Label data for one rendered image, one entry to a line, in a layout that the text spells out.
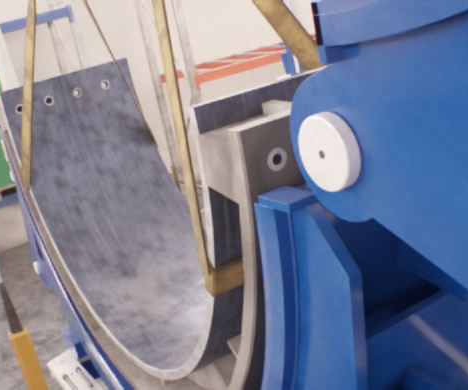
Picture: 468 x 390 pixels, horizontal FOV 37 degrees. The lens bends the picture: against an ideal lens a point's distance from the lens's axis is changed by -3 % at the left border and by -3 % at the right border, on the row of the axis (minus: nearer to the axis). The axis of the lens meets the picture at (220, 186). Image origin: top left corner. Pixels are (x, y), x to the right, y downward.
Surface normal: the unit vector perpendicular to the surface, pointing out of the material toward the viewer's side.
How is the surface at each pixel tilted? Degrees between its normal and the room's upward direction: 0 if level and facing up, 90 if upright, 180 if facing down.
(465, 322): 102
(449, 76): 90
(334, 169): 90
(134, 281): 25
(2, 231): 90
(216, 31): 90
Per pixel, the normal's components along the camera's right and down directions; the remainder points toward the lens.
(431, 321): 0.52, 0.33
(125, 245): 0.11, -0.70
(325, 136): -0.85, 0.31
